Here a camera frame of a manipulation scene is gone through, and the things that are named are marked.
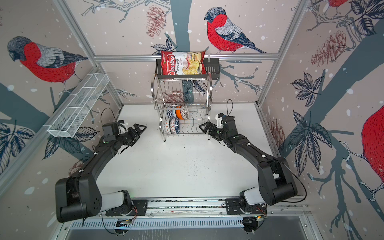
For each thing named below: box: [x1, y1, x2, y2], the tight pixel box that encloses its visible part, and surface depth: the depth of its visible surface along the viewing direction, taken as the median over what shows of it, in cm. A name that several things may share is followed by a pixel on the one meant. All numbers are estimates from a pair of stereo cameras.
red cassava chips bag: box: [161, 50, 207, 76], surface depth 90 cm
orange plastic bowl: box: [175, 105, 184, 120], surface depth 100 cm
